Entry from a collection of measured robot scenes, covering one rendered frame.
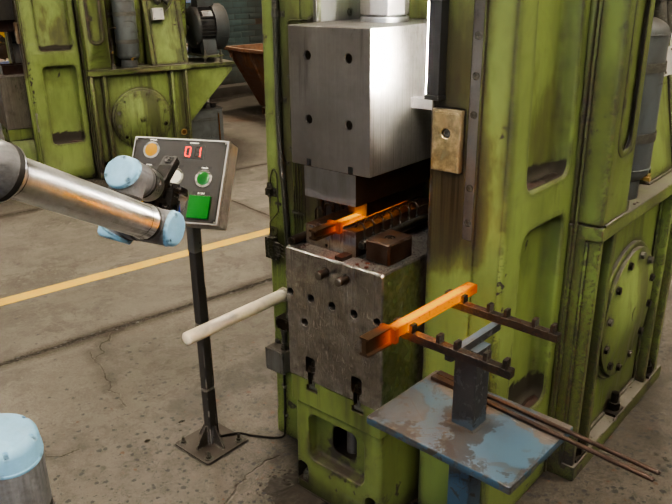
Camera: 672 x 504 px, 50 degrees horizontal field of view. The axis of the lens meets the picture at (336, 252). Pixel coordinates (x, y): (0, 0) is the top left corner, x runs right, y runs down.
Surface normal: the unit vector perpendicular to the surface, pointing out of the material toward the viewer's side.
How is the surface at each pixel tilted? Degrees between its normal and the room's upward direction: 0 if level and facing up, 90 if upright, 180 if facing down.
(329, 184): 90
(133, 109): 87
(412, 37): 90
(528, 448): 0
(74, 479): 0
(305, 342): 90
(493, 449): 0
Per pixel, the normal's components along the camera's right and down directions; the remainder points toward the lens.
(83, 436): -0.01, -0.93
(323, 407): -0.65, 0.28
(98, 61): 0.54, 0.30
